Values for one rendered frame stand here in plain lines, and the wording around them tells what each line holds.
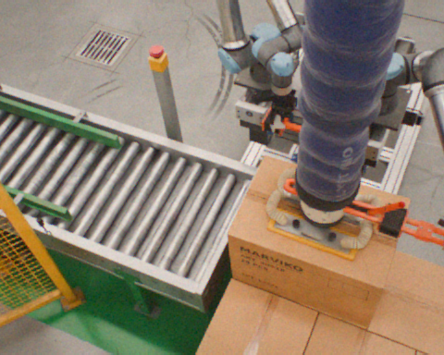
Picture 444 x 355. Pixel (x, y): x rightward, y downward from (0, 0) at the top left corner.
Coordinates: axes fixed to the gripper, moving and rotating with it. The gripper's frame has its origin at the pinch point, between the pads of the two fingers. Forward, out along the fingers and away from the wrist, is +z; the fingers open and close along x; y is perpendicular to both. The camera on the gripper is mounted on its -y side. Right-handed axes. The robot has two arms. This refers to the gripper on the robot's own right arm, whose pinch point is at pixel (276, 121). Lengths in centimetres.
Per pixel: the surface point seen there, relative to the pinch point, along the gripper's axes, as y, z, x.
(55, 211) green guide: -89, 46, -52
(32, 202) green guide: -102, 47, -52
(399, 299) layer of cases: 67, 53, -29
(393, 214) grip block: 54, -1, -25
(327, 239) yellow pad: 35, 11, -37
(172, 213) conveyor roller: -40, 53, -29
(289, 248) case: 23, 13, -44
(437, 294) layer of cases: 80, 53, -20
